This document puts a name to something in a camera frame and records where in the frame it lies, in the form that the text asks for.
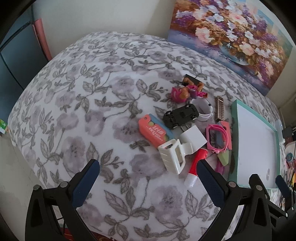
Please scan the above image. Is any red white glue bottle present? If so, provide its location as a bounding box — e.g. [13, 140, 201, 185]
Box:
[184, 148, 208, 188]

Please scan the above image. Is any pink kids watch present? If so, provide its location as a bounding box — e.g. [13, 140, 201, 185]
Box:
[206, 125, 229, 154]

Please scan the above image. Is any white usb charger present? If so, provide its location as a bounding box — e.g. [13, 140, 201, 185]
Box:
[180, 125, 207, 151]

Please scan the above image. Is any white hair claw clip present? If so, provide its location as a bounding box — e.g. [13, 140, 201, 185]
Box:
[158, 139, 194, 175]

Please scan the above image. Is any black toy car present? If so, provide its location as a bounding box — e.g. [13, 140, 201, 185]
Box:
[163, 103, 199, 130]

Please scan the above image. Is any orange blue box cutter toy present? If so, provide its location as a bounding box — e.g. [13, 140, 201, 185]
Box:
[138, 114, 175, 148]

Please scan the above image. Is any teal white shallow box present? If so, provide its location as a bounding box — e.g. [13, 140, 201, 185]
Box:
[228, 100, 280, 189]

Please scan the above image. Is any gold patterned lighter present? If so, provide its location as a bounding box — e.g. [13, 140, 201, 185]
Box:
[215, 96, 224, 122]

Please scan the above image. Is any white smart watch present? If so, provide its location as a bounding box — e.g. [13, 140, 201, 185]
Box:
[190, 98, 213, 122]

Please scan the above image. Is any floral patterned blanket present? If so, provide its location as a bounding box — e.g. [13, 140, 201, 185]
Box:
[8, 32, 280, 240]

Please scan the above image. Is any pink dog toy figure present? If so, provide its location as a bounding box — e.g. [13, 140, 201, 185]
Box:
[171, 81, 208, 103]

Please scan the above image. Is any black power adapter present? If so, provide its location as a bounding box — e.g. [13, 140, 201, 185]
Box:
[183, 74, 200, 86]

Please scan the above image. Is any flower bouquet painting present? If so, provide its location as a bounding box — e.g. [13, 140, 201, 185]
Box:
[168, 0, 294, 95]

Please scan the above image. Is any pink rolled mat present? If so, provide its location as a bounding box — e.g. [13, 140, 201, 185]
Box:
[33, 19, 52, 61]

